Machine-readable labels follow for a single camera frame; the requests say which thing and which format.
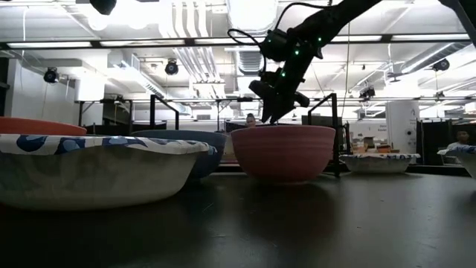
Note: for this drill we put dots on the orange bowl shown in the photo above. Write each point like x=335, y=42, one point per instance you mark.
x=37, y=127

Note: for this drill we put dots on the black background table frame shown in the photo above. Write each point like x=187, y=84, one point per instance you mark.
x=79, y=111

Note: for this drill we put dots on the black table mat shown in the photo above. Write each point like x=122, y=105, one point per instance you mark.
x=260, y=231

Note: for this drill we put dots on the black ceiling spot lamp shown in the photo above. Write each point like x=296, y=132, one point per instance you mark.
x=171, y=67
x=441, y=65
x=367, y=92
x=51, y=75

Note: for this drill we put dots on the person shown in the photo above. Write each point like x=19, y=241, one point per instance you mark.
x=251, y=121
x=462, y=137

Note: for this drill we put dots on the white ventilation duct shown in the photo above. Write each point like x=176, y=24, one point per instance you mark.
x=253, y=18

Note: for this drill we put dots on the white column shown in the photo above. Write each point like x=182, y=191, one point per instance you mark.
x=401, y=130

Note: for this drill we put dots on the black rig frame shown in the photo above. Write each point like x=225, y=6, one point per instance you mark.
x=435, y=170

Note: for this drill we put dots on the white wall box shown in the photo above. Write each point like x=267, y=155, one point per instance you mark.
x=89, y=89

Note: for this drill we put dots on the blue patterned plate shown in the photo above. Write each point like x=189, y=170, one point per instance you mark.
x=469, y=160

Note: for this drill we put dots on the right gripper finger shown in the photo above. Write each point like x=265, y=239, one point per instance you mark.
x=282, y=109
x=269, y=109

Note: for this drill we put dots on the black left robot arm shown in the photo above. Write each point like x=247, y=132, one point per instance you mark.
x=103, y=5

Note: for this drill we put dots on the blue patterned paper bowl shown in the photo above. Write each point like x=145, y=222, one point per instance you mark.
x=93, y=175
x=375, y=165

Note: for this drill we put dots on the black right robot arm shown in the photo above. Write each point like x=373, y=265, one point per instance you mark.
x=334, y=18

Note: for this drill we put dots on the pink bowl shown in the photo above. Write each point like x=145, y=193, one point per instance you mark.
x=282, y=156

